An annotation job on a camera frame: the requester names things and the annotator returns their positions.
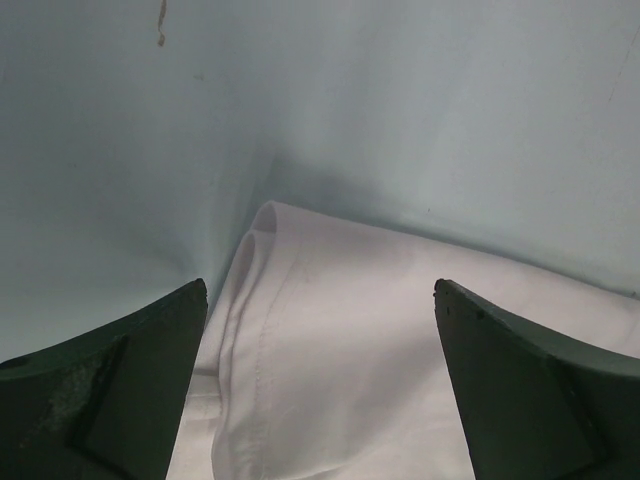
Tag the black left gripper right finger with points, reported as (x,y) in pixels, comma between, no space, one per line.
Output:
(535,403)

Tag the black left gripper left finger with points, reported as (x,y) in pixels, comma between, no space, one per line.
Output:
(106,404)

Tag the white t shirt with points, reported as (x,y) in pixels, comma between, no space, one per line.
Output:
(322,360)

